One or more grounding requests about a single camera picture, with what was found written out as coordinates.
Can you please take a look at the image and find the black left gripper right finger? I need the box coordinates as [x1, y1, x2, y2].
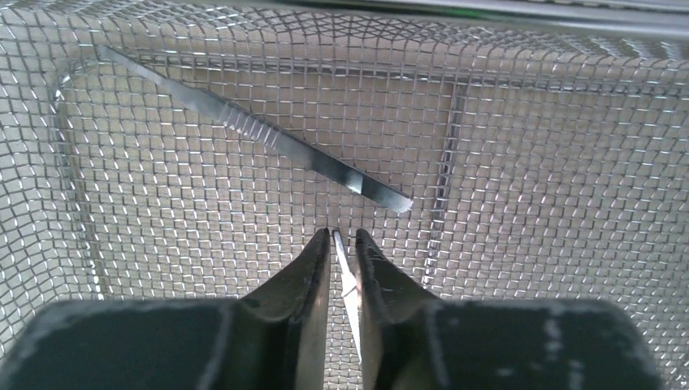
[355, 229, 663, 389]

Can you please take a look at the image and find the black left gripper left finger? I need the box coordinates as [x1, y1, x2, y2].
[1, 228, 331, 389]

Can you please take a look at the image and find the metal surgical instrument tray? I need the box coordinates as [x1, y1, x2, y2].
[1, 1, 688, 389]

